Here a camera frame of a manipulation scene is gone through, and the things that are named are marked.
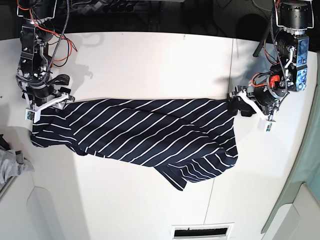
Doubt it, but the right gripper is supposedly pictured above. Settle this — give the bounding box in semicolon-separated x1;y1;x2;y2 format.
16;74;75;107

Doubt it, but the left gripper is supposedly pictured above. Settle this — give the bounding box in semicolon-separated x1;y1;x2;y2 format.
227;74;288;118

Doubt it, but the navy white striped t-shirt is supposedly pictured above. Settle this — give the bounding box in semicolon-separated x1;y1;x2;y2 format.
30;98;238;191

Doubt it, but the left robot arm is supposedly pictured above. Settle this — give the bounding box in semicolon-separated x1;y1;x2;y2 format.
227;0;314;121

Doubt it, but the grey cloth pile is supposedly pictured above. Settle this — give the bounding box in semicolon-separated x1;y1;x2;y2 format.
0;147;35;188

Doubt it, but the white slotted vent tray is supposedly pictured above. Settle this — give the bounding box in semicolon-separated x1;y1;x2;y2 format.
170;223;234;240

